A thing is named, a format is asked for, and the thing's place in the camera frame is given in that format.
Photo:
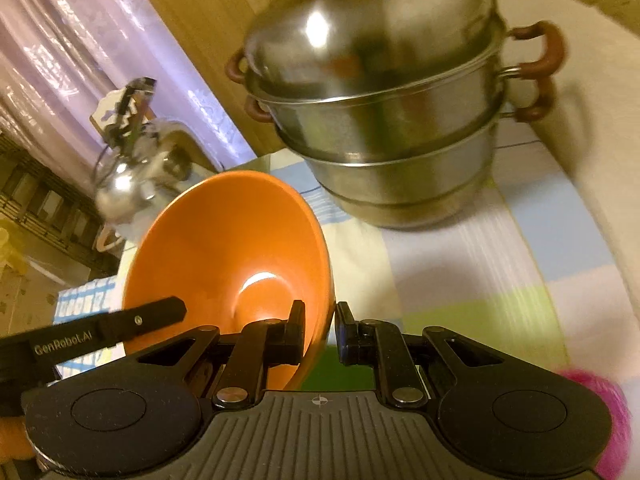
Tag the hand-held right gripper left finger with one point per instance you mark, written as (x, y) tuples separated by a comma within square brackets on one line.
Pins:
[(287, 335)]

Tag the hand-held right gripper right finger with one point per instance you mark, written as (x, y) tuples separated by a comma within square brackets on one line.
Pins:
[(350, 340)]

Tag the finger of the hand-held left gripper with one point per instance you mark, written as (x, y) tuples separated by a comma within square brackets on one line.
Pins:
[(145, 317)]

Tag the orange plastic bowl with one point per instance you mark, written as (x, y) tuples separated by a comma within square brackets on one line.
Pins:
[(235, 240)]

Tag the purple translucent plate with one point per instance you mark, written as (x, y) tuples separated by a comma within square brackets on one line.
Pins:
[(595, 410)]

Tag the person's left hand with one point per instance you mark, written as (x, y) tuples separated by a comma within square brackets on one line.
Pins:
[(12, 437)]

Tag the blue white checkered cloth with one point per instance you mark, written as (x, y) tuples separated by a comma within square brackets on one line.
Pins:
[(80, 300)]

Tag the yellow plastic object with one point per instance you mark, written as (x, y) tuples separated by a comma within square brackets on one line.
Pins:
[(10, 250)]

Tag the checkered tablecloth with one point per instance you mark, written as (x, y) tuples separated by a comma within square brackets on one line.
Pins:
[(450, 270)]

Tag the stainless steel kettle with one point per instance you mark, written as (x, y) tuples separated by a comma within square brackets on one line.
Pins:
[(125, 190)]

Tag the dark wooden shelf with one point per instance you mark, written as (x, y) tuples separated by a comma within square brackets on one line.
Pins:
[(45, 200)]

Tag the stainless steel steamer pot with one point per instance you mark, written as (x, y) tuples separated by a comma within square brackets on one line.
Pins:
[(380, 135)]

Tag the sheer purple curtain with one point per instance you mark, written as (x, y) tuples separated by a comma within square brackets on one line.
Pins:
[(75, 35)]

